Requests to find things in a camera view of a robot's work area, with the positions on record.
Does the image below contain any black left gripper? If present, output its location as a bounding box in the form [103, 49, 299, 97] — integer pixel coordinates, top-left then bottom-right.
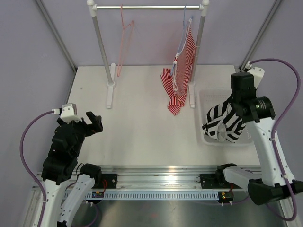
[66, 111, 102, 157]

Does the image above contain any pink wire hanger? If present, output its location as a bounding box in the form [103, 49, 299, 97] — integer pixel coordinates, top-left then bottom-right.
[117, 4, 134, 77]

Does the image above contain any black white striped tank top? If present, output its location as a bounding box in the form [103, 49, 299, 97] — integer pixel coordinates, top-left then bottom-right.
[202, 98, 246, 143]

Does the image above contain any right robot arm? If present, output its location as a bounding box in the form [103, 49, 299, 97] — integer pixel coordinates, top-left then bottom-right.
[215, 72, 303, 205]

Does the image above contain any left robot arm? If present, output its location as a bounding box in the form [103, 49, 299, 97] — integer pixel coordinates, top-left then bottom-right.
[41, 112, 103, 227]

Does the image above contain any red white striped tank top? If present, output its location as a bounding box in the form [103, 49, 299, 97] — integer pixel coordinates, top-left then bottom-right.
[160, 19, 196, 116]

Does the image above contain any white metal clothes rack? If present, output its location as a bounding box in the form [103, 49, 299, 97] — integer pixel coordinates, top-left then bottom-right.
[87, 0, 210, 109]

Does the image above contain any white plastic perforated basket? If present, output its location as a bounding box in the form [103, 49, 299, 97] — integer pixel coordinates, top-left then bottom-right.
[196, 88, 253, 147]

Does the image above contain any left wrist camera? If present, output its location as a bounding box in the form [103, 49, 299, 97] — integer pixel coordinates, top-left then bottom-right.
[52, 103, 82, 124]

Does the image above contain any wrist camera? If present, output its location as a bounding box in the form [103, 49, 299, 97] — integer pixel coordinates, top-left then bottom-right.
[243, 61, 265, 88]
[52, 103, 82, 124]

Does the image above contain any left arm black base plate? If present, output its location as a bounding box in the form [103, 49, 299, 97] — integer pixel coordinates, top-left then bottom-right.
[92, 174, 118, 189]

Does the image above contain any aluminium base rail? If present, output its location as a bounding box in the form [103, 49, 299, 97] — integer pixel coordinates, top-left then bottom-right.
[32, 165, 266, 192]

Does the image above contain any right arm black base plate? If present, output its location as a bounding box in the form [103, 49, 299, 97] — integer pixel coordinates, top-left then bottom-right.
[195, 173, 231, 189]

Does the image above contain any light blue wire hanger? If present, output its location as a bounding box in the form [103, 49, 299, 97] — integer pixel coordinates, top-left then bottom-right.
[170, 5, 194, 76]

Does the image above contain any white slotted cable duct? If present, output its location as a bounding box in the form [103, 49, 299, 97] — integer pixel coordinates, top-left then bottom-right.
[85, 191, 219, 201]

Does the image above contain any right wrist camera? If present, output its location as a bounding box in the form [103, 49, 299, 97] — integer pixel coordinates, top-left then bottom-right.
[243, 61, 265, 88]

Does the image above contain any aluminium enclosure frame rail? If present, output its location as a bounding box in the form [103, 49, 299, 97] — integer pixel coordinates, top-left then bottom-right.
[234, 0, 285, 100]

